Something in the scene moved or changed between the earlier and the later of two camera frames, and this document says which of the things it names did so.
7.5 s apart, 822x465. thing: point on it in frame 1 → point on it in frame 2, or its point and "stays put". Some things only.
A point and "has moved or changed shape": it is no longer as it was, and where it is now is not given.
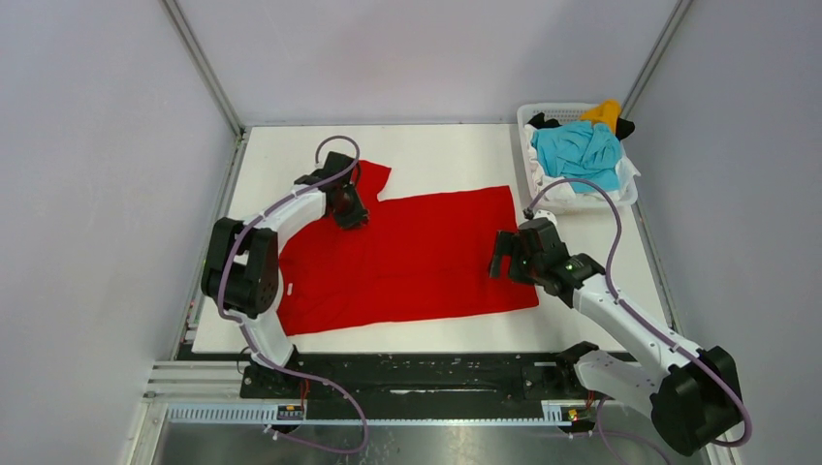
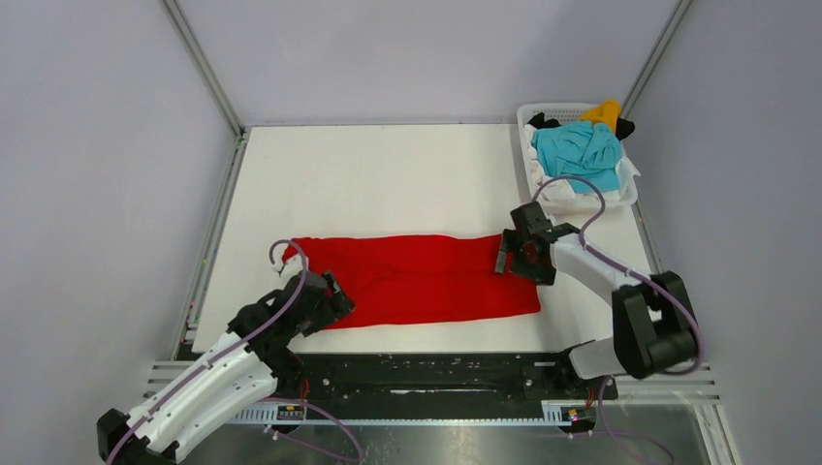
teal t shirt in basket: [581, 151] stays put
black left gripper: [358, 216] → [336, 306]
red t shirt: [413, 258] has moved or changed shape
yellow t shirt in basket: [606, 112] stays put
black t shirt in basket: [623, 127] stays put
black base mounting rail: [418, 381] stays put
